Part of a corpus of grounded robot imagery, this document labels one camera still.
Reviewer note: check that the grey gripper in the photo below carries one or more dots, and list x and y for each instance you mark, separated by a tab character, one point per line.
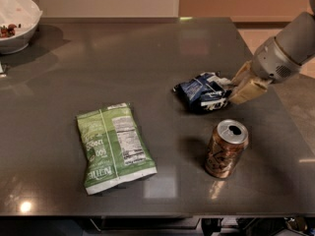
270	61

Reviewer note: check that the blue chip bag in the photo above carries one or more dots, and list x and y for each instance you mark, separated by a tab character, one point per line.
204	93

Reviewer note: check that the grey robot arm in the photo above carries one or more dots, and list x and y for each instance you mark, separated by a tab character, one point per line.
297	39

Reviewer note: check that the orange soda can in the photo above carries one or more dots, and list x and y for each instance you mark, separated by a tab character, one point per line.
229	140

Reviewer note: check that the green chip bag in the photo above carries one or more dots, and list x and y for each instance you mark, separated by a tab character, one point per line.
114	149

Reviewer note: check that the white bowl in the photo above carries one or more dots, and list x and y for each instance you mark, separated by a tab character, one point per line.
19	41

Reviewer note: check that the white paper in bowl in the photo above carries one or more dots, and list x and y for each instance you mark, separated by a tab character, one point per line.
19	12

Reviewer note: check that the food pieces in bowl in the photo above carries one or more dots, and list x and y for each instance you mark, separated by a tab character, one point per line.
8	31

